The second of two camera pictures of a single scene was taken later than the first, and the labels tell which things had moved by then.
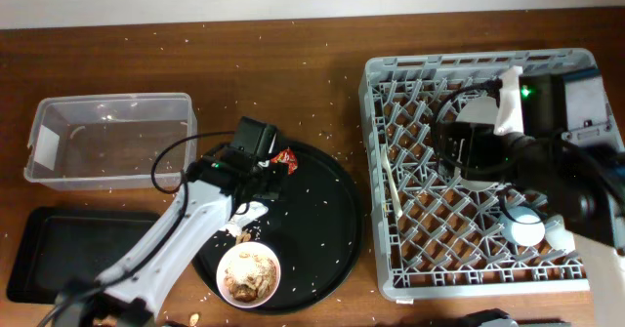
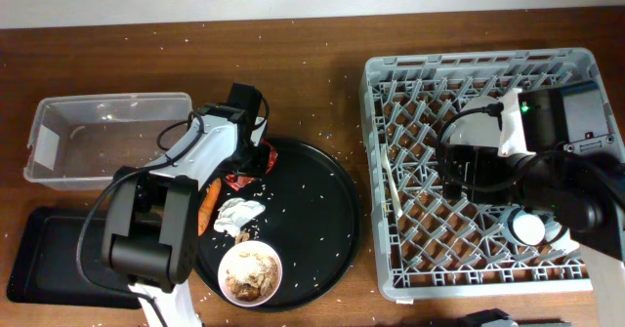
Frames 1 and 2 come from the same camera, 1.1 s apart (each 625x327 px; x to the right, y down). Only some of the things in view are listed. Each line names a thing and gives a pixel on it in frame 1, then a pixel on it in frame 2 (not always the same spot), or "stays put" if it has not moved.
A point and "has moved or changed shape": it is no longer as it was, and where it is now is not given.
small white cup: [557, 236] stays put
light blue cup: [522, 225] stays put
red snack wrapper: [286, 156] has moved or changed shape
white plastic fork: [392, 181] stays put
